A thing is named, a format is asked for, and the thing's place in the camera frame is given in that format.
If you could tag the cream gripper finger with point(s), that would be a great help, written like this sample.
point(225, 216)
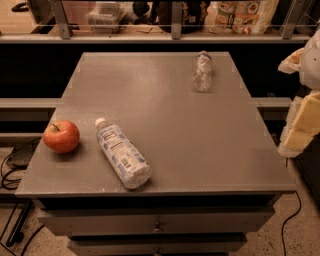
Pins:
point(292, 63)
point(302, 125)

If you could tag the clear crinkled water bottle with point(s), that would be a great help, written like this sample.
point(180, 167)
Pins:
point(202, 72)

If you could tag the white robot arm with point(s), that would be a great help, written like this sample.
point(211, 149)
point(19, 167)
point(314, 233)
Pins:
point(309, 73)

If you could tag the labelled water bottle white cap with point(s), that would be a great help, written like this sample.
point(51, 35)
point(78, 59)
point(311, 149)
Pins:
point(127, 161)

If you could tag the colourful snack bag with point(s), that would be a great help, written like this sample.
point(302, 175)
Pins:
point(251, 17)

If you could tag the grey drawer cabinet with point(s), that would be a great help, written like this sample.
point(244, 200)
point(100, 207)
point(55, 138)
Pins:
point(216, 172)

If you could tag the dark bag on shelf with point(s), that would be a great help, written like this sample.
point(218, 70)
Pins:
point(193, 15)

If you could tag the clear plastic container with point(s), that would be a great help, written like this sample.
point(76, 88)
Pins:
point(105, 17)

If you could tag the red apple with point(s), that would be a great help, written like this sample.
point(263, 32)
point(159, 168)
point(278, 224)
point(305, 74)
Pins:
point(61, 136)

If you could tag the black power adapter box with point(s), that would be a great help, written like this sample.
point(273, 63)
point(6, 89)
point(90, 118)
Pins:
point(20, 157)

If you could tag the grey metal shelf rail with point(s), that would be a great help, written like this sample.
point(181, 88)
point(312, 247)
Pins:
point(64, 21)

